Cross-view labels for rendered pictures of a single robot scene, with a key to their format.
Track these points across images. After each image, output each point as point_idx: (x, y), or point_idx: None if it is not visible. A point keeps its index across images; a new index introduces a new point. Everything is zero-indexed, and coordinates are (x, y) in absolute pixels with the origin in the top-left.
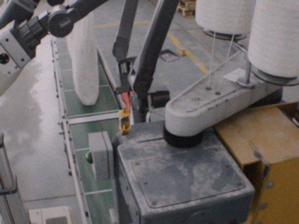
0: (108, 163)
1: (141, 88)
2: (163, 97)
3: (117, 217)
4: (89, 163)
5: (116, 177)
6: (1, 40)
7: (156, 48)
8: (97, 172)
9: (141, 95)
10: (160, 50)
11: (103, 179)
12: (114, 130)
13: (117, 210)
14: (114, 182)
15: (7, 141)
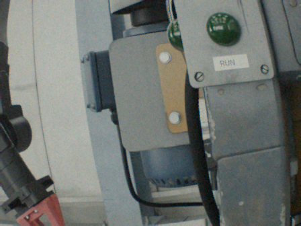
0: (265, 22)
1: (3, 86)
2: (21, 120)
3: (281, 224)
4: (238, 36)
5: (276, 73)
6: None
7: (5, 5)
8: (269, 45)
9: (5, 103)
10: (9, 10)
11: (275, 72)
12: None
13: (281, 201)
14: (271, 100)
15: None
